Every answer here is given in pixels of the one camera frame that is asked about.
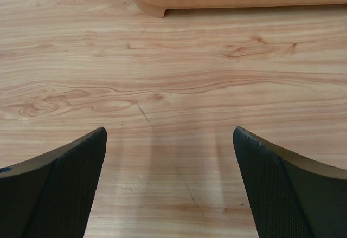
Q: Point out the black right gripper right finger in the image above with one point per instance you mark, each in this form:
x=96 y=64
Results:
x=290 y=195

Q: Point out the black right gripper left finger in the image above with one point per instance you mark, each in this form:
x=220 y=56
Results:
x=51 y=195

